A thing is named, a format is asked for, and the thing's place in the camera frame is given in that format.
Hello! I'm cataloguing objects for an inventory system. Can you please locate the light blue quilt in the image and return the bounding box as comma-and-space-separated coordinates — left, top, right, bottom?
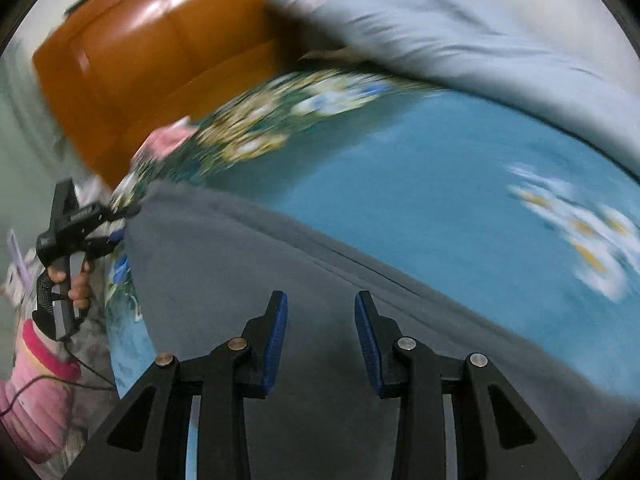
262, 0, 640, 183

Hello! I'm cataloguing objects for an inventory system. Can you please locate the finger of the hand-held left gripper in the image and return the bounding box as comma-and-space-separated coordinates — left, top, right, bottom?
97, 202, 143, 227
86, 229, 127, 261

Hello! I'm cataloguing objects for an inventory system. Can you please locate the grey garment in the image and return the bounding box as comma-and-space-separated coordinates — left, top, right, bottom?
124, 182, 623, 480

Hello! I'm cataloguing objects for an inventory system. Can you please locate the blue floral bed sheet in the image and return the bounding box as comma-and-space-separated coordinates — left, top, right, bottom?
104, 67, 640, 402

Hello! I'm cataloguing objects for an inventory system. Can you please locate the orange wooden headboard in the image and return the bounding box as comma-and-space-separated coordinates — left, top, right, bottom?
32, 0, 418, 192

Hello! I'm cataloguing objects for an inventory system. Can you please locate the pink cloth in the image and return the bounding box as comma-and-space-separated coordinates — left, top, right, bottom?
142, 116, 198, 158

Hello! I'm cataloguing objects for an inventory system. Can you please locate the black cable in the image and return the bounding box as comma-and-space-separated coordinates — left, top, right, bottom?
0, 337, 119, 418

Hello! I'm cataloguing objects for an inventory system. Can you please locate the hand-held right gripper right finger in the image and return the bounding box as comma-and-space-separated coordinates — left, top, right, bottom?
354, 290, 582, 480

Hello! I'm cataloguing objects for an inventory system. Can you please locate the person's left hand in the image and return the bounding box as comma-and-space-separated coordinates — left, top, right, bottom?
46, 259, 94, 312

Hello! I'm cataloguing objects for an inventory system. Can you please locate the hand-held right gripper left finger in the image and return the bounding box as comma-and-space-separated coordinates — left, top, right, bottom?
62, 290, 289, 480

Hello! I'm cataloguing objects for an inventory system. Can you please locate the white purple packet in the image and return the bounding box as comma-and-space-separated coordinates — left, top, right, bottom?
4, 229, 34, 308

